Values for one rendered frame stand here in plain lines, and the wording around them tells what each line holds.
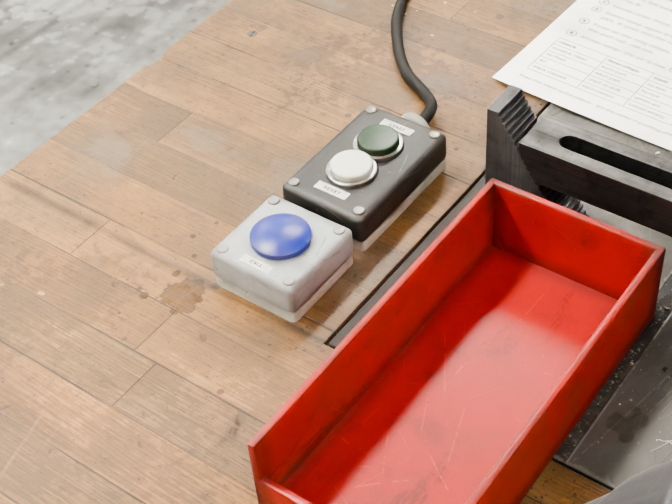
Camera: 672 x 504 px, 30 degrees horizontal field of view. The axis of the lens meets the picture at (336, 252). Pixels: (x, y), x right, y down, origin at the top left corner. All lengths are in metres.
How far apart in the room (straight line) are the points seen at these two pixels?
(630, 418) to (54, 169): 0.45
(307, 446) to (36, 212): 0.30
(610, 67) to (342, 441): 0.41
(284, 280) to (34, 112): 1.79
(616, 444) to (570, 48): 0.38
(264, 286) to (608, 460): 0.24
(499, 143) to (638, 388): 0.18
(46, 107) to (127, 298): 1.72
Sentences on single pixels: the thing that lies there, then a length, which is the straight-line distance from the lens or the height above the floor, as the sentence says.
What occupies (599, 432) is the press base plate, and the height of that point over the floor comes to 0.90.
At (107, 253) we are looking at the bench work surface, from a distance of 0.87.
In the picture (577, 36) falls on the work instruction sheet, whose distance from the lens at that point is 1.03.
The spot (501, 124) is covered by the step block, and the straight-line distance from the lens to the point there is 0.81.
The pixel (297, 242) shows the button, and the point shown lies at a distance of 0.80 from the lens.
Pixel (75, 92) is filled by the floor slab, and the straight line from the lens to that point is 2.57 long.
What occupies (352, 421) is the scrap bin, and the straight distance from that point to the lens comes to 0.74.
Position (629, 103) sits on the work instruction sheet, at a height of 0.90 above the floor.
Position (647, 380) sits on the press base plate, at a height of 0.90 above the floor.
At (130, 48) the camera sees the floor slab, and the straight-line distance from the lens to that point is 2.66.
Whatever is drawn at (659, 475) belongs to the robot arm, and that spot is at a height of 1.20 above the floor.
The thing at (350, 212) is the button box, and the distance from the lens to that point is 0.83.
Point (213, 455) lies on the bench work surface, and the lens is 0.74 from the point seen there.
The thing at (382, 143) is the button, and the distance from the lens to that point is 0.87.
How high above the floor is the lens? 1.49
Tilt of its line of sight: 45 degrees down
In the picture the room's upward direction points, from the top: 5 degrees counter-clockwise
